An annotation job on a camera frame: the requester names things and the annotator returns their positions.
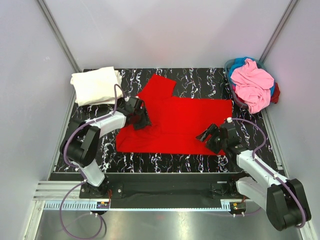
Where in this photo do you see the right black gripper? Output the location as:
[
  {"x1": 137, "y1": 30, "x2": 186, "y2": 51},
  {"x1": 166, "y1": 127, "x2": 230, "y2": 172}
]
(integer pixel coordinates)
[{"x1": 195, "y1": 123, "x2": 227, "y2": 155}]

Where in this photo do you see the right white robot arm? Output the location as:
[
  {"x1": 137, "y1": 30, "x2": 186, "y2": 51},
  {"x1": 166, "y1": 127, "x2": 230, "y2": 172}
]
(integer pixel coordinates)
[{"x1": 196, "y1": 121, "x2": 312, "y2": 231}]

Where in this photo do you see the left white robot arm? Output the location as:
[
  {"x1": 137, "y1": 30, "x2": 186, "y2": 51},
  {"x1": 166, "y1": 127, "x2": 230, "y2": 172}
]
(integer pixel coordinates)
[{"x1": 59, "y1": 96, "x2": 151, "y2": 198}]

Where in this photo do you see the folded white t-shirt stack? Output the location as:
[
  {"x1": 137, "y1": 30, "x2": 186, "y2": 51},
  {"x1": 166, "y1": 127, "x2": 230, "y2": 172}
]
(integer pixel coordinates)
[{"x1": 70, "y1": 66, "x2": 123, "y2": 107}]

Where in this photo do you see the pink t-shirt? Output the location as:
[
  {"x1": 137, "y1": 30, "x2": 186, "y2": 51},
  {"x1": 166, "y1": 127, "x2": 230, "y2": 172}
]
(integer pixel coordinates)
[{"x1": 231, "y1": 58, "x2": 275, "y2": 114}]

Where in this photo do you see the grey laundry basket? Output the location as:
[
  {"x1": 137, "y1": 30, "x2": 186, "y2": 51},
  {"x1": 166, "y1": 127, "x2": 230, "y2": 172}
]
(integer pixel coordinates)
[{"x1": 223, "y1": 57, "x2": 266, "y2": 110}]

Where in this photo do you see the dark red t-shirt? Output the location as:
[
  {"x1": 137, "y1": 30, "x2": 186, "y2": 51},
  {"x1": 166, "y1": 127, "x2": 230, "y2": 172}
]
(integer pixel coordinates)
[{"x1": 270, "y1": 82, "x2": 281, "y2": 104}]

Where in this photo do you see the blue t-shirt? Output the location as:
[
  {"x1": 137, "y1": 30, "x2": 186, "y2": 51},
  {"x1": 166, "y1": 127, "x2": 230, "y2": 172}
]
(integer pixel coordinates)
[{"x1": 228, "y1": 56, "x2": 276, "y2": 97}]

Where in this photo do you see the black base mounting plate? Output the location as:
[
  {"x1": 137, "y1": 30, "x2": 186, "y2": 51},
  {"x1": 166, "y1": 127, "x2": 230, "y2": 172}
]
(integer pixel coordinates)
[{"x1": 79, "y1": 172, "x2": 246, "y2": 202}]

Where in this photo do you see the right small circuit board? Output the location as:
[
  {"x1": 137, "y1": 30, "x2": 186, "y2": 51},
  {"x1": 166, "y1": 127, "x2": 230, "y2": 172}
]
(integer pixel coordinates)
[{"x1": 232, "y1": 201, "x2": 247, "y2": 210}]

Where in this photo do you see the small circuit board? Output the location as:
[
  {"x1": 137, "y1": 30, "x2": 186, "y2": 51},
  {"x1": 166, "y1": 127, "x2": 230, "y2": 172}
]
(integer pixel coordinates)
[
  {"x1": 232, "y1": 201, "x2": 247, "y2": 210},
  {"x1": 96, "y1": 201, "x2": 110, "y2": 209}
]

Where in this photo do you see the left small circuit board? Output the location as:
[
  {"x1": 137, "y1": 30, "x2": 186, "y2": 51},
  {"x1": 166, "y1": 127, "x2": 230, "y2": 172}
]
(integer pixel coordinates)
[{"x1": 96, "y1": 201, "x2": 110, "y2": 209}]

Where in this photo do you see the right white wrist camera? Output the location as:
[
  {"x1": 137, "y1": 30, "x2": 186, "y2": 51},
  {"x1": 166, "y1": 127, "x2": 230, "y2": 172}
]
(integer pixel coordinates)
[{"x1": 225, "y1": 117, "x2": 233, "y2": 123}]

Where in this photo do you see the left aluminium frame post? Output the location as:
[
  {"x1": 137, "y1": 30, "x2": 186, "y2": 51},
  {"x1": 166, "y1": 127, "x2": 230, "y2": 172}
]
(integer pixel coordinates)
[{"x1": 36, "y1": 0, "x2": 82, "y2": 73}]

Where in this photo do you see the aluminium frame post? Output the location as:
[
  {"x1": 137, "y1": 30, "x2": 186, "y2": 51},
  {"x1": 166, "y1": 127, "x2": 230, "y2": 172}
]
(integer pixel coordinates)
[
  {"x1": 259, "y1": 0, "x2": 300, "y2": 63},
  {"x1": 36, "y1": 0, "x2": 82, "y2": 73}
]

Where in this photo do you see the slotted grey cable duct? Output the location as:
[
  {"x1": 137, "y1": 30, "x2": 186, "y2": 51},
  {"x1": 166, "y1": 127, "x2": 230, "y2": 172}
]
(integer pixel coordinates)
[{"x1": 44, "y1": 198, "x2": 232, "y2": 212}]

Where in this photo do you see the right aluminium frame post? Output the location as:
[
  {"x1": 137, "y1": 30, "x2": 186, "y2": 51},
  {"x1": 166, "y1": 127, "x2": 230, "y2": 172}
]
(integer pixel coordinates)
[{"x1": 259, "y1": 0, "x2": 300, "y2": 63}]

